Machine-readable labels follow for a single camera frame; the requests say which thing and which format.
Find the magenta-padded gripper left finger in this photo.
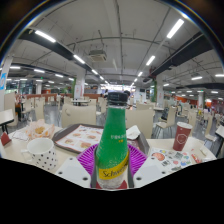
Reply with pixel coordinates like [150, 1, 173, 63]
[54, 143, 99, 189]

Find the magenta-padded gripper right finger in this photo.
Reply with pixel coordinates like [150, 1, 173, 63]
[126, 143, 172, 189]

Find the green-labelled clear drink bottle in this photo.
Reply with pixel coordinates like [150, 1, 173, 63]
[94, 91, 131, 190]

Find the colourful printed flyer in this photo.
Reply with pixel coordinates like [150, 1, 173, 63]
[148, 147, 198, 171]

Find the brown tray with paper liner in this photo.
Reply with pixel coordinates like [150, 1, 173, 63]
[52, 123, 150, 156]

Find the white polka-dot mug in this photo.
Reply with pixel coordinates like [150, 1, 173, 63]
[20, 137, 58, 172]

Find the crumpled white napkin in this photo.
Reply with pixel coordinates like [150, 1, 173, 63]
[125, 124, 142, 140]

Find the red paper cup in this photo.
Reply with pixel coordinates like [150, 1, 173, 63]
[172, 121, 194, 152]

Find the clear plastic food bag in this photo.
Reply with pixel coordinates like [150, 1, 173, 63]
[24, 119, 56, 140]

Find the cream wooden chair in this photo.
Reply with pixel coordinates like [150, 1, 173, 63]
[125, 108, 155, 139]
[60, 103, 98, 128]

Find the group of cream chairs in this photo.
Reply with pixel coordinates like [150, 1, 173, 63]
[19, 94, 224, 148]

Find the white card with red border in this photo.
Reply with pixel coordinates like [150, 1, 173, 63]
[11, 129, 30, 142]

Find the red printed leaflet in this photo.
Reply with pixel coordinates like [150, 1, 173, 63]
[0, 131, 13, 147]

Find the person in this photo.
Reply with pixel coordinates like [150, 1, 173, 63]
[122, 89, 134, 109]

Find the cream dining table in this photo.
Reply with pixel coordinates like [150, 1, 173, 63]
[215, 124, 224, 158]
[0, 108, 15, 134]

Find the ceiling air conditioner unit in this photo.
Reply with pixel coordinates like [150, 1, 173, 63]
[88, 49, 108, 63]

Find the group of ceiling lights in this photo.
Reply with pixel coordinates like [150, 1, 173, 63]
[9, 18, 224, 101]

